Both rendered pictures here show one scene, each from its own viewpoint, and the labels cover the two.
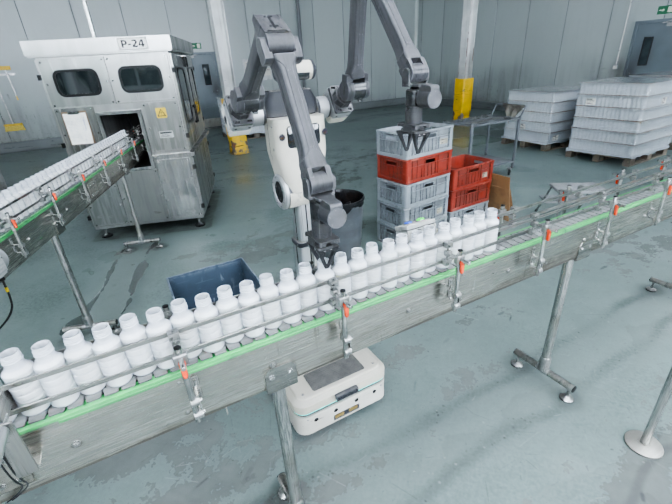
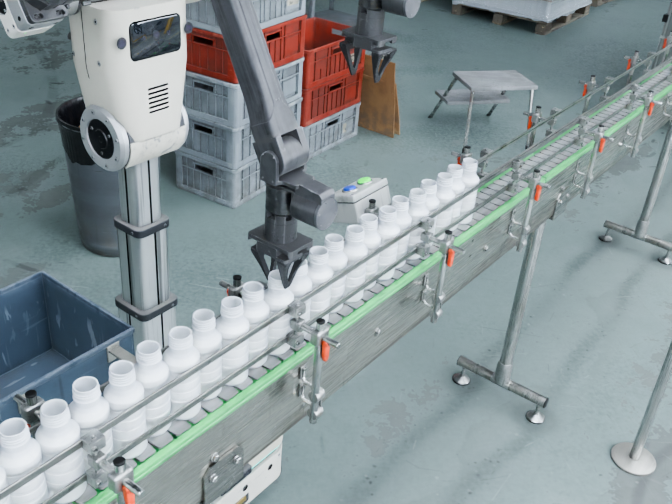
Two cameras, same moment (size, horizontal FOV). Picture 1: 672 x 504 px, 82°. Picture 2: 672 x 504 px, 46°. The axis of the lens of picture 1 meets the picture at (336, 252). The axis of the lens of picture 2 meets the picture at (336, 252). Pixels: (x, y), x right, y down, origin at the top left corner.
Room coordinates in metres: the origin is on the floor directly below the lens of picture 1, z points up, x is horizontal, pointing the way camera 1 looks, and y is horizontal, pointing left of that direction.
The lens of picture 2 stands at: (-0.08, 0.49, 1.94)
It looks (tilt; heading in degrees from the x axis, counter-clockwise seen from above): 31 degrees down; 333
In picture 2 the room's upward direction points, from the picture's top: 5 degrees clockwise
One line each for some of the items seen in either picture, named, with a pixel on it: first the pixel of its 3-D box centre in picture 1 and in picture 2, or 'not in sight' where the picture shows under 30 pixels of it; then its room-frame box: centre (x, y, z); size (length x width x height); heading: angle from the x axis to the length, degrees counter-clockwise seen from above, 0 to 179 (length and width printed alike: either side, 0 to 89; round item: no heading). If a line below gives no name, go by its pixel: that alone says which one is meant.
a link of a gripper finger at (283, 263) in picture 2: (324, 252); (282, 262); (1.02, 0.03, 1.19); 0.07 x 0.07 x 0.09; 28
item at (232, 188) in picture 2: (411, 228); (239, 160); (3.66, -0.79, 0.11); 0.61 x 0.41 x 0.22; 123
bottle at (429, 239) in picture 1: (428, 248); (396, 231); (1.23, -0.32, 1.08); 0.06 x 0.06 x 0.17
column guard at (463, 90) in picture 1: (462, 101); not in sight; (10.81, -3.54, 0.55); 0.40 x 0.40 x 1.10; 28
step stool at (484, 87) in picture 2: (569, 202); (482, 103); (3.87, -2.50, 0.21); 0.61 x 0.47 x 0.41; 171
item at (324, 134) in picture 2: (455, 210); (306, 122); (4.08, -1.36, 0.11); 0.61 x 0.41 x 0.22; 120
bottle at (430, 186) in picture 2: (453, 240); (424, 213); (1.28, -0.43, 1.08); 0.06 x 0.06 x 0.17
